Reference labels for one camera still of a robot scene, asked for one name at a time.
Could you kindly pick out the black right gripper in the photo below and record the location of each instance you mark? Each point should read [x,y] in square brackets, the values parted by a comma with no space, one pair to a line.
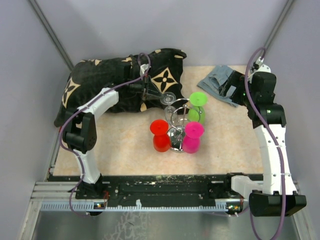
[237,79]

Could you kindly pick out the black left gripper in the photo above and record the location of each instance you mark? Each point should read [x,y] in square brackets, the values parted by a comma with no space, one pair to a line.
[151,87]

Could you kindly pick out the clear wine glass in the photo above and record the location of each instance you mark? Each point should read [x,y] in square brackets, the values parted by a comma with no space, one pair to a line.
[171,115]

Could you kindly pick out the red wine glass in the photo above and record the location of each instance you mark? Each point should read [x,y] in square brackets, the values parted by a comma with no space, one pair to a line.
[161,140]

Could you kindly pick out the green wine glass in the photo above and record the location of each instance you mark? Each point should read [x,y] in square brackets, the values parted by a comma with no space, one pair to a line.
[196,112]

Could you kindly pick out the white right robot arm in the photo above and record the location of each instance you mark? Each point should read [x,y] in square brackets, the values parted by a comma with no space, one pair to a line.
[278,193]

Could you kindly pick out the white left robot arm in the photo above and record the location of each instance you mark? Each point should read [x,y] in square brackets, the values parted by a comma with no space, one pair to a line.
[78,134]

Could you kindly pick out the chrome wine glass rack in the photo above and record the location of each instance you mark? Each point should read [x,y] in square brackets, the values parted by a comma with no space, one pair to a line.
[176,132]

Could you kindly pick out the pink wine glass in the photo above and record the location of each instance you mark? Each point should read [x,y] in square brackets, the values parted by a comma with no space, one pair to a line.
[192,139]

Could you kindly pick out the black floral pattern blanket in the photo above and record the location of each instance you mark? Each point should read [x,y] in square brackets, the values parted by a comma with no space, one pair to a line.
[88,77]

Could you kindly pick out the folded light blue jeans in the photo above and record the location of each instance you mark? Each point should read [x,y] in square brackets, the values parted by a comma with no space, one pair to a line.
[214,82]

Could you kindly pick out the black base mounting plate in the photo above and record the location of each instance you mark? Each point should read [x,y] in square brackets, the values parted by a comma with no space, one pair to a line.
[153,190]

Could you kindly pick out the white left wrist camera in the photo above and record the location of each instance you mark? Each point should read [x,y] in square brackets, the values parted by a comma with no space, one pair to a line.
[143,68]

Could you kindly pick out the aluminium corner frame rail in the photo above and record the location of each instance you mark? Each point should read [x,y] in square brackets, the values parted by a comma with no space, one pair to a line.
[279,22]

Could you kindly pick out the left aluminium corner rail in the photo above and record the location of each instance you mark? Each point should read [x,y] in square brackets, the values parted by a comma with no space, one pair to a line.
[51,33]

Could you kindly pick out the grey slotted cable duct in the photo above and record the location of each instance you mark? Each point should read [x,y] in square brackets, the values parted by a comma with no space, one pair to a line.
[221,205]

